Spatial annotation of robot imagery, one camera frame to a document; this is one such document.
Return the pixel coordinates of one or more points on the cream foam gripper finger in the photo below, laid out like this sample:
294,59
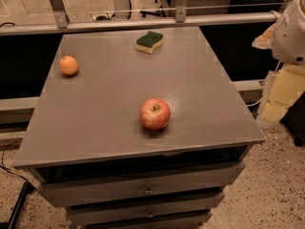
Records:
265,40

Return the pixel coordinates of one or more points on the green and yellow sponge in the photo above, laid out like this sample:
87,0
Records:
149,42

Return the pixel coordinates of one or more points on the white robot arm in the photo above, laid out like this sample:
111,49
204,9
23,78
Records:
286,37

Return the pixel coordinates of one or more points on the red apple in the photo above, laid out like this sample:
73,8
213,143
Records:
154,114

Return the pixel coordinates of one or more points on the top grey drawer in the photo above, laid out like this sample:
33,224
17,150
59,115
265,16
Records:
105,189

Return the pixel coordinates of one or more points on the grey drawer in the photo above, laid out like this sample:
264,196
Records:
157,222
144,208
105,189

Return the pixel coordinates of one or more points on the white power strip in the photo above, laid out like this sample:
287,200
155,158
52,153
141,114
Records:
102,16

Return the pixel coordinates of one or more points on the middle grey drawer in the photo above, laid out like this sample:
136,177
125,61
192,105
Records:
144,208

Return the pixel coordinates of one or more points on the orange fruit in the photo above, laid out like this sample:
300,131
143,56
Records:
68,65

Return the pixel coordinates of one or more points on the grey drawer cabinet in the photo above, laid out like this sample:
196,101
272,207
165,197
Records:
87,126

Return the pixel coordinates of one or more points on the bottom grey drawer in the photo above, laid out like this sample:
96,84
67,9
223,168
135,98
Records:
157,222

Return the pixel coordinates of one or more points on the black flat floor object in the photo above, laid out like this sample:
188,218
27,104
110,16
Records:
11,222

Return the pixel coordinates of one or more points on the metal frame rail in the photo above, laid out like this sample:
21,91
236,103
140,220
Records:
67,16

